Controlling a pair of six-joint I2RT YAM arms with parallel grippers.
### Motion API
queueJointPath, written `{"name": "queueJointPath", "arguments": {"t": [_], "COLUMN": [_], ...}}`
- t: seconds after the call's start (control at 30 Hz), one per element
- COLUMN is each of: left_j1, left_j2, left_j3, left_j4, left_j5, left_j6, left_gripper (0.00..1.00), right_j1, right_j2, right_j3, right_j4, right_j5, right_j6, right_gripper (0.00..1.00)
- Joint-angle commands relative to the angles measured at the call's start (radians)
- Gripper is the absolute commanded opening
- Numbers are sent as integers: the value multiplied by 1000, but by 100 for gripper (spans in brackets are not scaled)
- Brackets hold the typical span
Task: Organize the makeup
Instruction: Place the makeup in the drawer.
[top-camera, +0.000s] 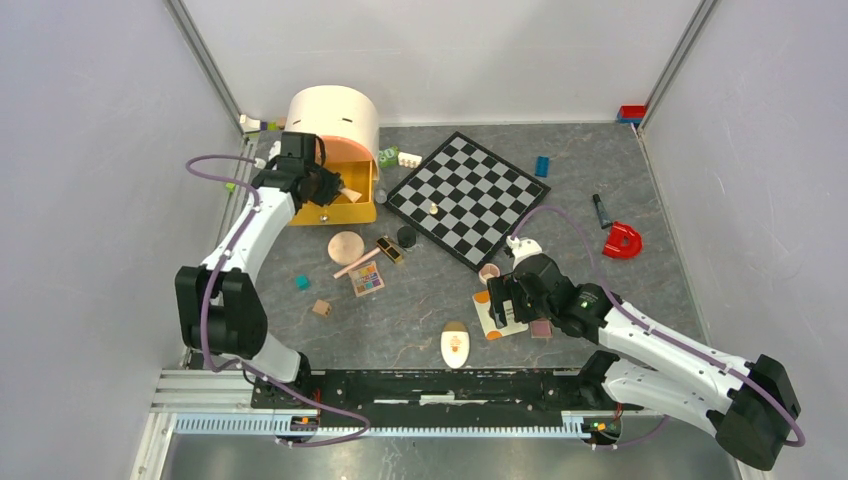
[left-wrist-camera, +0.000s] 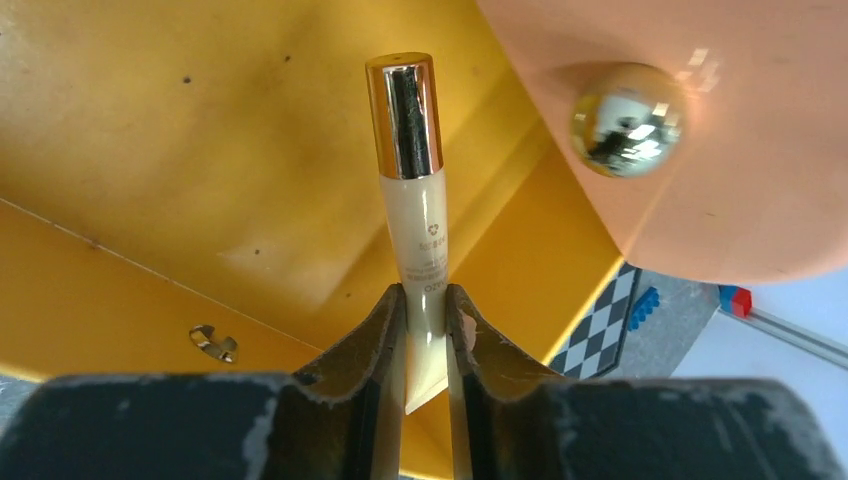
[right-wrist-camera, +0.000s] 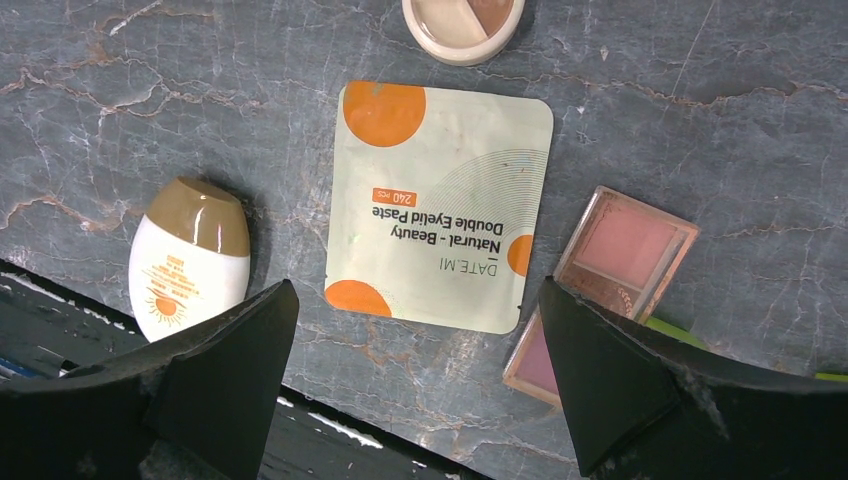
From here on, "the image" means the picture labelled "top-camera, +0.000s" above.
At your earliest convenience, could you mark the wooden handle makeup brush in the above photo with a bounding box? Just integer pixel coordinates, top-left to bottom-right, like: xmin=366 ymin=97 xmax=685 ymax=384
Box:
xmin=339 ymin=187 xmax=362 ymax=203

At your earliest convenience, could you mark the small round pink jar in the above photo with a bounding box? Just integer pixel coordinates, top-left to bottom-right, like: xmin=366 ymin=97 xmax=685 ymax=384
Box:
xmin=478 ymin=263 xmax=501 ymax=285

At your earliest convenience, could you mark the yellow drawer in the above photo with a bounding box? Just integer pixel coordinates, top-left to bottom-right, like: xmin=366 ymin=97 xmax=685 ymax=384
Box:
xmin=290 ymin=160 xmax=377 ymax=226

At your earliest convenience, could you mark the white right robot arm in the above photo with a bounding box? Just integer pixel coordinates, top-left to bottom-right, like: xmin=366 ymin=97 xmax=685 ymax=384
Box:
xmin=486 ymin=253 xmax=804 ymax=471

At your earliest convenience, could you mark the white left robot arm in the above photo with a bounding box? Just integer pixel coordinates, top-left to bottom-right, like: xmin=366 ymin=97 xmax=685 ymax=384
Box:
xmin=175 ymin=132 xmax=344 ymax=408

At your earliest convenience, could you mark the pink brown blush palette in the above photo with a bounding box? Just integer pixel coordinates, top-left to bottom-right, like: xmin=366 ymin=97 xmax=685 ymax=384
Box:
xmin=530 ymin=319 xmax=553 ymax=339

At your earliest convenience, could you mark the white orange sachet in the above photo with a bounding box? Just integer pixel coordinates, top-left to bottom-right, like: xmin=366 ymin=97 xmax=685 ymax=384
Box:
xmin=472 ymin=291 xmax=529 ymax=341

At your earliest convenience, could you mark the white round drawer organizer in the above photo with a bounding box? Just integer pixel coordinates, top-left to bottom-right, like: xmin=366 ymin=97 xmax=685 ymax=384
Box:
xmin=284 ymin=85 xmax=379 ymax=161

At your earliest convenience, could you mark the round pink compact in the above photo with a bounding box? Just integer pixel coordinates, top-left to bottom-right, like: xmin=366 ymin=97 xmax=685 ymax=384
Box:
xmin=327 ymin=231 xmax=365 ymax=266

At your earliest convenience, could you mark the green toy block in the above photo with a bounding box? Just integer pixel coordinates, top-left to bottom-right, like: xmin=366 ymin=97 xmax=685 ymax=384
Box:
xmin=377 ymin=146 xmax=399 ymax=168

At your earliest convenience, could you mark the pink lip pencil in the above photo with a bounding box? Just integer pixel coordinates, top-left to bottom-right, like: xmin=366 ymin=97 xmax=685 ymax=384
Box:
xmin=333 ymin=247 xmax=381 ymax=279

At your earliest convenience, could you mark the black tube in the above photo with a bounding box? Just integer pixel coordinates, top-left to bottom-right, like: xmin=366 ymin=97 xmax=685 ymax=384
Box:
xmin=592 ymin=194 xmax=614 ymax=229

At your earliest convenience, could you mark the red letter D toy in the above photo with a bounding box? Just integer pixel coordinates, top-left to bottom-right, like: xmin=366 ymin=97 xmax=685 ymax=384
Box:
xmin=602 ymin=222 xmax=643 ymax=259

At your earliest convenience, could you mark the small teal cube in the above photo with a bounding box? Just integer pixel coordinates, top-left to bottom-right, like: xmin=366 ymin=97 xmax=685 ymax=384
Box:
xmin=295 ymin=275 xmax=311 ymax=290

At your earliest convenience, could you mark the white lego brick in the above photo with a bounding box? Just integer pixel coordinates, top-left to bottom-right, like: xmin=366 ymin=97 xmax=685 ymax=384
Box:
xmin=397 ymin=152 xmax=423 ymax=169

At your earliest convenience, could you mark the black round cap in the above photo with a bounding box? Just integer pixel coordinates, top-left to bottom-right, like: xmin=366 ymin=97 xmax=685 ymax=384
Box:
xmin=396 ymin=225 xmax=417 ymax=249

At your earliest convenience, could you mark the black grey chessboard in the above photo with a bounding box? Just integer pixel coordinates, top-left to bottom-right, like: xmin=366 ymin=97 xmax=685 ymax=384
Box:
xmin=386 ymin=131 xmax=550 ymax=271

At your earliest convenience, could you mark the colourful eyeshadow palette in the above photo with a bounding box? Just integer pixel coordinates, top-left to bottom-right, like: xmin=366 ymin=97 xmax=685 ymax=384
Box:
xmin=348 ymin=261 xmax=385 ymax=297

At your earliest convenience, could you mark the blue lego brick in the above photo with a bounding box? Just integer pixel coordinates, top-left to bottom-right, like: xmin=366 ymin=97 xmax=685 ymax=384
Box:
xmin=534 ymin=156 xmax=550 ymax=178

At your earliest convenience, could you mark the small wooden cube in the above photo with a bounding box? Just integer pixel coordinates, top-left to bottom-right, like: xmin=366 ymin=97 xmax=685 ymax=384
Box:
xmin=312 ymin=299 xmax=332 ymax=317

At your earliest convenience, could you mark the red blue bricks corner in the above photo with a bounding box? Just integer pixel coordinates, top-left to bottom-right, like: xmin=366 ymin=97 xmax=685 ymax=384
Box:
xmin=616 ymin=105 xmax=647 ymax=125

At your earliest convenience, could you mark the black mounting rail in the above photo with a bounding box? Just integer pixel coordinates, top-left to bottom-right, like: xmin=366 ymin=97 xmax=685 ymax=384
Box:
xmin=251 ymin=369 xmax=620 ymax=429

